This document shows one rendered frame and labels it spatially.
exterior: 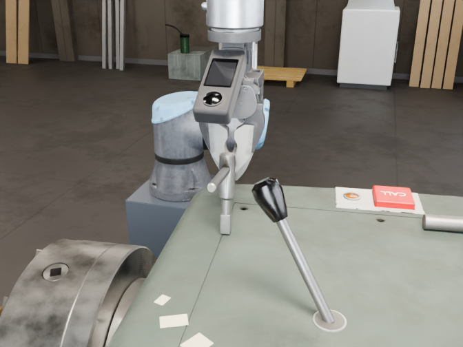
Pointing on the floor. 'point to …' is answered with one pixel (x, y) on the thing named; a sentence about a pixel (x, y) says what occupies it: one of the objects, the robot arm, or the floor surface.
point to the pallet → (281, 74)
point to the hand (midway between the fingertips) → (231, 173)
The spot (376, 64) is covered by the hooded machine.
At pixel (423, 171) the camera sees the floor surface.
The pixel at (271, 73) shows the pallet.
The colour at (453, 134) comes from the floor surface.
